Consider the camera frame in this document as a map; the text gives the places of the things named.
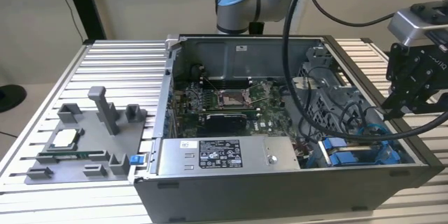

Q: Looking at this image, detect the grey part rack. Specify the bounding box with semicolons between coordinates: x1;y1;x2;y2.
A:
23;86;148;185

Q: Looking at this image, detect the black wrist mount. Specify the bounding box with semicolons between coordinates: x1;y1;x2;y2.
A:
410;0;448;19

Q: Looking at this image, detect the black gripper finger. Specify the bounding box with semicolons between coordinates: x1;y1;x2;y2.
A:
398;91;448;117
382;42;416;119

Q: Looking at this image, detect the green motherboard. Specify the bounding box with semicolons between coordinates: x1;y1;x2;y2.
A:
174;77;295;138

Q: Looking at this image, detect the red wire bundle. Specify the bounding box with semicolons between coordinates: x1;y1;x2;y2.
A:
292;141;311;158

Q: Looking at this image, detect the silver CPU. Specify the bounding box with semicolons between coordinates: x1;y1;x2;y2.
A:
48;130;79;150

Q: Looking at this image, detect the black disk wire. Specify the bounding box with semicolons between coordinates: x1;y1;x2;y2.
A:
362;105;394;137

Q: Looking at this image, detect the black upright post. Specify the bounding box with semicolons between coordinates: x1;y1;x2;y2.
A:
62;0;108;46

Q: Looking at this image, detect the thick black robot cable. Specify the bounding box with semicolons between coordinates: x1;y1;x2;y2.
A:
282;0;448;141

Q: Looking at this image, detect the black round stand base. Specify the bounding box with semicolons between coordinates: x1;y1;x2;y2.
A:
0;84;28;113

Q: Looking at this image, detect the green RAM stick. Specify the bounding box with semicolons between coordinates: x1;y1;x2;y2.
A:
40;150;106;160

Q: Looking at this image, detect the grey metal bracket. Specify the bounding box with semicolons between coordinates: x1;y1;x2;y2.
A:
304;45;346;88

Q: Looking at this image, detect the silver power supply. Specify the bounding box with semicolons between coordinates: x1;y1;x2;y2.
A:
154;136;302;177

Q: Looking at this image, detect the black open PC case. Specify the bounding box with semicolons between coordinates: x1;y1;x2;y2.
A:
134;34;446;223

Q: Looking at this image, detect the blue disk wire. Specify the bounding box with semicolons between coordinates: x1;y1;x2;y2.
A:
356;122;387;144

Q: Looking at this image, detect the CPU socket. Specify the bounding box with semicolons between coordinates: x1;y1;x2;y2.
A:
215;89;254;110

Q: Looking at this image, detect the grey metal disk bay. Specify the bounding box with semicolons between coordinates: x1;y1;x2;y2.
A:
291;68;388;143

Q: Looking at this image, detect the thin black wall cable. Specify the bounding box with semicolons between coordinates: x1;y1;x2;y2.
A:
54;0;88;41

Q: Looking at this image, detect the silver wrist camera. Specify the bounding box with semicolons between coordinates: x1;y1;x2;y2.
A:
387;8;448;49

